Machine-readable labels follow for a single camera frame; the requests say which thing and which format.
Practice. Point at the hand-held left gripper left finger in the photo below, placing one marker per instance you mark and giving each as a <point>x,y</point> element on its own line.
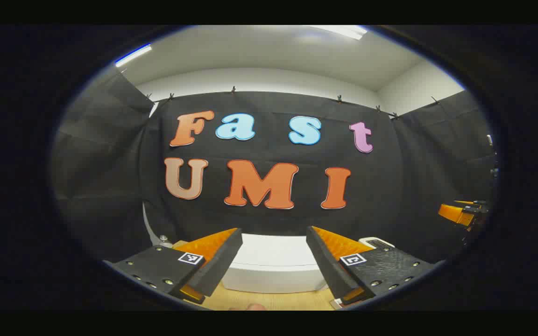
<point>222,261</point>

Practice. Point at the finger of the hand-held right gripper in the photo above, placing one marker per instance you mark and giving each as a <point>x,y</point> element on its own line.
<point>465,202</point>
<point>456,213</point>

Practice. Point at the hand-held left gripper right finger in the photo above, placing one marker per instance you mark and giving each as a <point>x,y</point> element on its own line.
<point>325,261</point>

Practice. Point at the white microwave oven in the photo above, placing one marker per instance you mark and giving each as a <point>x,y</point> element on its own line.
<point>273,261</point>

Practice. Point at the white toaster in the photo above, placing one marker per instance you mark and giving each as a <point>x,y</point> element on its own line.
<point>367,241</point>

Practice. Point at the black backdrop cloth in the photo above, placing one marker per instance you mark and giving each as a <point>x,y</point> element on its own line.
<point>390,186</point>

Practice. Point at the ceiling light strip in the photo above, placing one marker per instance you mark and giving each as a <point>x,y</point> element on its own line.
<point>133,55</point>
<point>343,31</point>

